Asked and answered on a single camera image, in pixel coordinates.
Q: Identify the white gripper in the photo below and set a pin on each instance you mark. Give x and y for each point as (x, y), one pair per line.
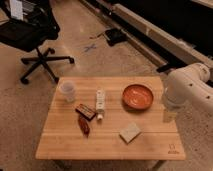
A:
(169, 115)

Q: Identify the white sponge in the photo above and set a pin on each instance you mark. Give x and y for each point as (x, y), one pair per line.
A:
(130, 132)

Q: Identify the black office chair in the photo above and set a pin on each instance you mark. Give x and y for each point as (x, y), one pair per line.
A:
(29, 34)

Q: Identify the wooden table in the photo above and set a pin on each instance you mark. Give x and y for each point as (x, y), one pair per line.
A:
(62, 138)

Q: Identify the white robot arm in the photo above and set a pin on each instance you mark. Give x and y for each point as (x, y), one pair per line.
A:
(187, 84)

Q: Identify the black bag on floor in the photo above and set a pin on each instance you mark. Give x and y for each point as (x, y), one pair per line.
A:
(115, 36)

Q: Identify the clear plastic cup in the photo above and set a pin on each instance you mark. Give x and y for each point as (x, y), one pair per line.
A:
(67, 88)

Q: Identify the orange bowl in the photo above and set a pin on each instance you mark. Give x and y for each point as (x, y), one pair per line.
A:
(138, 96)

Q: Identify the white tube bottle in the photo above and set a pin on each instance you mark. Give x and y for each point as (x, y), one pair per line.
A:
(100, 104)

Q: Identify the red snack packet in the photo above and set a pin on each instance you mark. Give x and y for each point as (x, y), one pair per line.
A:
(83, 126)

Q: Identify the dark chocolate bar box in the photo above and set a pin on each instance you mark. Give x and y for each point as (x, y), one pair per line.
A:
(85, 111)

